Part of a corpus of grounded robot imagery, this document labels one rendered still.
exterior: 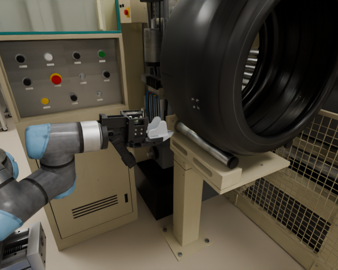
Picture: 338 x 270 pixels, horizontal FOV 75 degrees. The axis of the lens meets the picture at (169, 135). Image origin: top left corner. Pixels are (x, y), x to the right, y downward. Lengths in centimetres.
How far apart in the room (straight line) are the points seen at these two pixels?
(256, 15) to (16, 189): 61
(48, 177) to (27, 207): 7
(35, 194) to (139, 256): 113
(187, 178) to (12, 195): 87
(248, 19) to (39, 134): 50
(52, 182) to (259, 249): 141
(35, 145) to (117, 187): 103
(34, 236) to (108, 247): 81
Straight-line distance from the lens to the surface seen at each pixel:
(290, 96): 103
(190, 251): 159
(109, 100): 128
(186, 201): 132
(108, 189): 149
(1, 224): 51
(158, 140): 59
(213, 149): 79
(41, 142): 52
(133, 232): 170
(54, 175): 57
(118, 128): 56
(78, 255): 168
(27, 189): 54
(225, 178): 76
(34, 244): 90
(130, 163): 62
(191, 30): 60
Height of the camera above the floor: 130
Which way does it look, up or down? 27 degrees down
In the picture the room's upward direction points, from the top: straight up
